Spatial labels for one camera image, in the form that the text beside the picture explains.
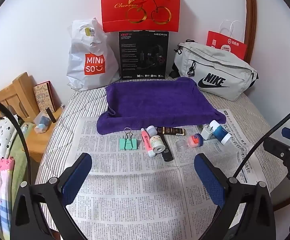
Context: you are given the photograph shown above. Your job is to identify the wooden nightstand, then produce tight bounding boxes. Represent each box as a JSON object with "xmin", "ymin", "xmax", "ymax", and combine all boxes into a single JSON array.
[{"xmin": 23, "ymin": 120, "xmax": 57, "ymax": 163}]

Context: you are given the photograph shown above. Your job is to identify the white charger plug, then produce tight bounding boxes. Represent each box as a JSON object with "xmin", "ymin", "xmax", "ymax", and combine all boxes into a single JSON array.
[{"xmin": 200, "ymin": 124, "xmax": 215, "ymax": 141}]

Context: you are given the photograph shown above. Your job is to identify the translucent plastic box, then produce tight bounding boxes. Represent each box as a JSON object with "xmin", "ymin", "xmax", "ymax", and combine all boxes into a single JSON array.
[{"xmin": 34, "ymin": 114, "xmax": 51, "ymax": 133}]

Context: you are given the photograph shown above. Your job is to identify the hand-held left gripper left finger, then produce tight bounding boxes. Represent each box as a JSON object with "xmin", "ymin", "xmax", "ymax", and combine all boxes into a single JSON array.
[{"xmin": 10, "ymin": 152, "xmax": 93, "ymax": 240}]

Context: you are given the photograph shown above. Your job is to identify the white plastic shopping bag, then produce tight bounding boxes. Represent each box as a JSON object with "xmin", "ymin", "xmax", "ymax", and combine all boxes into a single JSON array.
[{"xmin": 66, "ymin": 18, "xmax": 119, "ymax": 91}]

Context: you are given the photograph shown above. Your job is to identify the small black device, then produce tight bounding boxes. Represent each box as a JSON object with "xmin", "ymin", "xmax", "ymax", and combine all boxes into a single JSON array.
[{"xmin": 46, "ymin": 107, "xmax": 57, "ymax": 124}]

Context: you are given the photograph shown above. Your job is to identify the patterned notebook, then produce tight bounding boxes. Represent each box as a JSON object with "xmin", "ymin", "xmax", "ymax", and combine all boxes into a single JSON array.
[{"xmin": 33, "ymin": 81, "xmax": 62, "ymax": 113}]

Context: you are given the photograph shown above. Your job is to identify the black cable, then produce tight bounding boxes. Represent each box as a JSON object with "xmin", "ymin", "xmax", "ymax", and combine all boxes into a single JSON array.
[
  {"xmin": 0, "ymin": 95, "xmax": 85, "ymax": 240},
  {"xmin": 205, "ymin": 102, "xmax": 290, "ymax": 240}
]

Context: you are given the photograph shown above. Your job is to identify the brown tube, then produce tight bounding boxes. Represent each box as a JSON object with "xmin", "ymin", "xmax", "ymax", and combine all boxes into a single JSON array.
[{"xmin": 157, "ymin": 127, "xmax": 187, "ymax": 136}]

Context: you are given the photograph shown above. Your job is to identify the grey waist bag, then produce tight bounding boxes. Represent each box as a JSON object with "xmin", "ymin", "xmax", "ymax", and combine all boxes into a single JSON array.
[{"xmin": 170, "ymin": 39, "xmax": 259, "ymax": 102}]

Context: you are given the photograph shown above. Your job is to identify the white labelled pill bottle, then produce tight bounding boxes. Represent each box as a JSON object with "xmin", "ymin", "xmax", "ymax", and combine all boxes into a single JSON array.
[{"xmin": 150, "ymin": 135, "xmax": 166, "ymax": 153}]

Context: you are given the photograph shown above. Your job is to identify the red gift bag gold cherries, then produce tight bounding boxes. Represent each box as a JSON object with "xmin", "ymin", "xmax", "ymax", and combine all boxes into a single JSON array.
[{"xmin": 100, "ymin": 0, "xmax": 181, "ymax": 33}]

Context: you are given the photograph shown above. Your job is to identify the wooden bed frame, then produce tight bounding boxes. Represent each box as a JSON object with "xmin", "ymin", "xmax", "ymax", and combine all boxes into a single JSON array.
[{"xmin": 272, "ymin": 175, "xmax": 290, "ymax": 213}]

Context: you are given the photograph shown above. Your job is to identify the green blanket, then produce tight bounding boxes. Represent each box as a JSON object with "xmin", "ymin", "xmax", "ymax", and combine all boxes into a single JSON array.
[{"xmin": 9, "ymin": 130, "xmax": 28, "ymax": 180}]

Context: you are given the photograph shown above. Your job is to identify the red paper bag white handles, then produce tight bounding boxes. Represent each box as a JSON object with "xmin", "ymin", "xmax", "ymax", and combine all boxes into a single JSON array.
[{"xmin": 206, "ymin": 20, "xmax": 248, "ymax": 62}]

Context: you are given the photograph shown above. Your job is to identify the pink highlighter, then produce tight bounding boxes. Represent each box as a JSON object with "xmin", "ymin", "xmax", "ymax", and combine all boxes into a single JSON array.
[{"xmin": 141, "ymin": 128, "xmax": 155, "ymax": 158}]

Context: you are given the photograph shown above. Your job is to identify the white floral cloth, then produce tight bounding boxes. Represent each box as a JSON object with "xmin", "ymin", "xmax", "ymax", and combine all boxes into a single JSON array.
[{"xmin": 0, "ymin": 116, "xmax": 23, "ymax": 160}]

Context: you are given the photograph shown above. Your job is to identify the green binder clip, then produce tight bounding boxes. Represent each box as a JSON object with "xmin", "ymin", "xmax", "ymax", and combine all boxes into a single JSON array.
[{"xmin": 119, "ymin": 127, "xmax": 133, "ymax": 151}]

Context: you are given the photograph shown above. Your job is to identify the blue and white bottle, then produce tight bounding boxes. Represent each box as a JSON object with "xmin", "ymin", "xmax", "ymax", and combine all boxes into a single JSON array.
[{"xmin": 209, "ymin": 120, "xmax": 230, "ymax": 145}]

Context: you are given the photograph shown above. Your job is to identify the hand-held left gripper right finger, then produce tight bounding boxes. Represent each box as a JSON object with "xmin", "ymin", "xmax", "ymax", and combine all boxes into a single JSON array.
[{"xmin": 194, "ymin": 153, "xmax": 276, "ymax": 240}]

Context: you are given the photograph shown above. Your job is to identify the wooden curved frame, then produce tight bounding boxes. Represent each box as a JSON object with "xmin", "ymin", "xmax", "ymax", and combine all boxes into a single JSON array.
[{"xmin": 242, "ymin": 0, "xmax": 258, "ymax": 64}]

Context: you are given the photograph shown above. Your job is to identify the wooden bedside table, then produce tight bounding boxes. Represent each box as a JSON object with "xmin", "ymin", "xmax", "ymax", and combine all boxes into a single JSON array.
[{"xmin": 0, "ymin": 72, "xmax": 39, "ymax": 120}]

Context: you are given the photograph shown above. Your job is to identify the purple towel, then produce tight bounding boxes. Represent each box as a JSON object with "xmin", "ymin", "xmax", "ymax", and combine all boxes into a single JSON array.
[{"xmin": 96, "ymin": 77, "xmax": 228, "ymax": 135}]

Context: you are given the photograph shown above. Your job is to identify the black headset box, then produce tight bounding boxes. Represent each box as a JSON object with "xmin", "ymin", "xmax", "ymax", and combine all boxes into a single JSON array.
[{"xmin": 117, "ymin": 30, "xmax": 170, "ymax": 80}]

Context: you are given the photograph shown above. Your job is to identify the black flat remote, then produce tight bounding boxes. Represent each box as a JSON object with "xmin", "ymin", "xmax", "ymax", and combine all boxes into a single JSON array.
[{"xmin": 160, "ymin": 134, "xmax": 174, "ymax": 162}]

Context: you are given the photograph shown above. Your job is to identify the newspaper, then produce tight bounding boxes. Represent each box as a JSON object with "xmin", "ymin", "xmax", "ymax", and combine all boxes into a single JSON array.
[{"xmin": 68, "ymin": 109, "xmax": 288, "ymax": 240}]

